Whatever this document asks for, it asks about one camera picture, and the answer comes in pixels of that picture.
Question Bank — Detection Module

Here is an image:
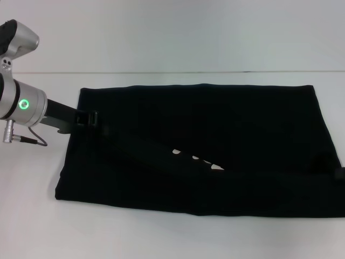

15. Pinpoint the black shirt with white print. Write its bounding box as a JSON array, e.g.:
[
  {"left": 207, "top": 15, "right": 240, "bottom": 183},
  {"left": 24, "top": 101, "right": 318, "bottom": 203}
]
[{"left": 54, "top": 83, "right": 345, "bottom": 219}]

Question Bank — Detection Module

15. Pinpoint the silver black wrist camera box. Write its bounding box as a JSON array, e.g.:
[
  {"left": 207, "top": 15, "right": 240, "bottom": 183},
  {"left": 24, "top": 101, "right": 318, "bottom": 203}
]
[{"left": 0, "top": 19, "right": 40, "bottom": 79}]

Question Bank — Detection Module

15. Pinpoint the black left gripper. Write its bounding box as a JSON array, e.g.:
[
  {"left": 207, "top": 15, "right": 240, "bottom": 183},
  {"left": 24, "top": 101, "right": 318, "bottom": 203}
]
[{"left": 40, "top": 98, "right": 100, "bottom": 134}]

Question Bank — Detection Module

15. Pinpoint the black cable with silver plug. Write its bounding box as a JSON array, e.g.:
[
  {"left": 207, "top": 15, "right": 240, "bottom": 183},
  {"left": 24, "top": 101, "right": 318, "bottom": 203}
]
[{"left": 2, "top": 120, "right": 49, "bottom": 148}]

